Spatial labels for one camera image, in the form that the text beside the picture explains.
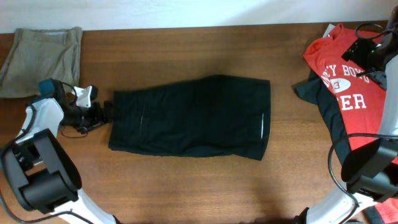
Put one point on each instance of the black garment under t-shirt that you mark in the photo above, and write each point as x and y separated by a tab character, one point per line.
315	92

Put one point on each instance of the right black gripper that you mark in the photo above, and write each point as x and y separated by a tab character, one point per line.
357	52

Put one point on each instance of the red printed t-shirt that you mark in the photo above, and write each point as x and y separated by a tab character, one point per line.
351	93

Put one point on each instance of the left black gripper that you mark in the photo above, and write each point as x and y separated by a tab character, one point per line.
96	119

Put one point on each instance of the white paper tag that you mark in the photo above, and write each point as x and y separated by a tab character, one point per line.
329	28

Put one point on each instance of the folded khaki shorts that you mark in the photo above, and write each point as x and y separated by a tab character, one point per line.
37	55

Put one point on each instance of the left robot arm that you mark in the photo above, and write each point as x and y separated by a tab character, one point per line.
38	170

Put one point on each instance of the black shorts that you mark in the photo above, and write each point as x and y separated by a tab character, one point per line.
219	115

